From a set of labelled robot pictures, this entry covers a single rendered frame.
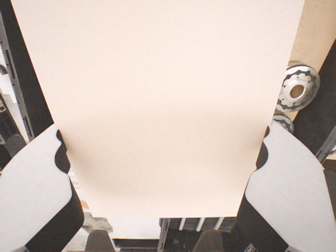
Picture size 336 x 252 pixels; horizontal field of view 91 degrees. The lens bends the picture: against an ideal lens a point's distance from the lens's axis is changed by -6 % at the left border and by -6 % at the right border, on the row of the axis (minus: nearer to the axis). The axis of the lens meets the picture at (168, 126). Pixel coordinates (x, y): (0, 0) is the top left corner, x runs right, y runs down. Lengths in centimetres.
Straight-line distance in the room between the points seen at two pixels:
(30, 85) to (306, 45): 54
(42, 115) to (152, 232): 84
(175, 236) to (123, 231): 41
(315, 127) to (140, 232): 92
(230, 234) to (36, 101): 76
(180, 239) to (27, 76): 67
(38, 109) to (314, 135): 57
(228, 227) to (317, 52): 63
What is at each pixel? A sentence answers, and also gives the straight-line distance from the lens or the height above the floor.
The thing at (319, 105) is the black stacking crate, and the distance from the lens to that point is 48.
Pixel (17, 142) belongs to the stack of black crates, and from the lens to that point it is 156.
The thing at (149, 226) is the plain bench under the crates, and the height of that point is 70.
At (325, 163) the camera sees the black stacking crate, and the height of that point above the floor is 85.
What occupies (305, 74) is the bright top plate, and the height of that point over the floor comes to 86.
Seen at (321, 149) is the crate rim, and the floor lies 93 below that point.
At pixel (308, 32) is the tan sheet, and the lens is 46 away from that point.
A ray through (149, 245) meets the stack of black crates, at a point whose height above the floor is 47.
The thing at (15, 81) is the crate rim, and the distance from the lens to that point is 38.
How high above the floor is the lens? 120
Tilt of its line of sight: 60 degrees down
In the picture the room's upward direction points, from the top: 179 degrees counter-clockwise
